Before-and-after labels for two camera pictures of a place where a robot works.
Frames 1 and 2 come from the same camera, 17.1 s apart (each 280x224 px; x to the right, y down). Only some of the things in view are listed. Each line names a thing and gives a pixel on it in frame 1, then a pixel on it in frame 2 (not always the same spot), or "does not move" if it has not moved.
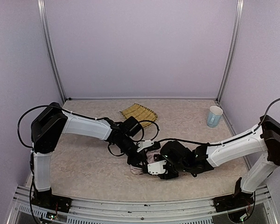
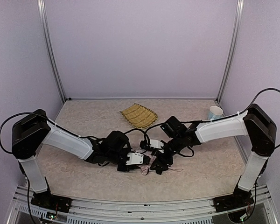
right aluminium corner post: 236,36 does not move
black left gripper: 138,159 -> 125,167
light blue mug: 214,116 does not move
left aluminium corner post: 42,14 does not move
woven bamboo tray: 141,113 does not move
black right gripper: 169,173 -> 163,159
